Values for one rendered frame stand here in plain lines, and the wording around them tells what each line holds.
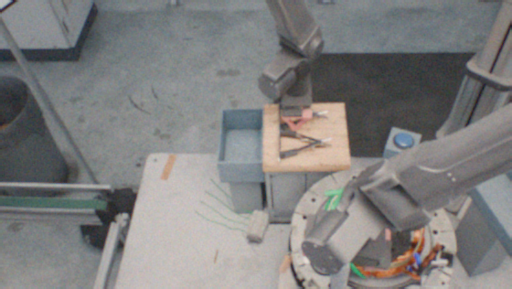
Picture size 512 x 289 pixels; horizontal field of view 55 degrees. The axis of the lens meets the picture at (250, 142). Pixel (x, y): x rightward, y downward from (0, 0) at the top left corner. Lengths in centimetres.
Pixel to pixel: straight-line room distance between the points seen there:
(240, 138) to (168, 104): 151
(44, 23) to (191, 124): 103
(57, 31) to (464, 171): 274
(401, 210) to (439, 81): 230
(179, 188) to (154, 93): 144
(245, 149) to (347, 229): 69
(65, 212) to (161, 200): 30
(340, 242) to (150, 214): 92
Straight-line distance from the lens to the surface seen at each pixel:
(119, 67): 307
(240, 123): 128
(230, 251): 134
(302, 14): 90
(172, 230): 140
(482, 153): 52
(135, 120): 274
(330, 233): 60
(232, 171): 117
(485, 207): 116
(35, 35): 316
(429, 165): 54
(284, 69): 98
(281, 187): 122
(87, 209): 154
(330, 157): 114
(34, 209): 162
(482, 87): 125
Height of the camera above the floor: 199
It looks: 52 degrees down
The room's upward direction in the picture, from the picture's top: 7 degrees counter-clockwise
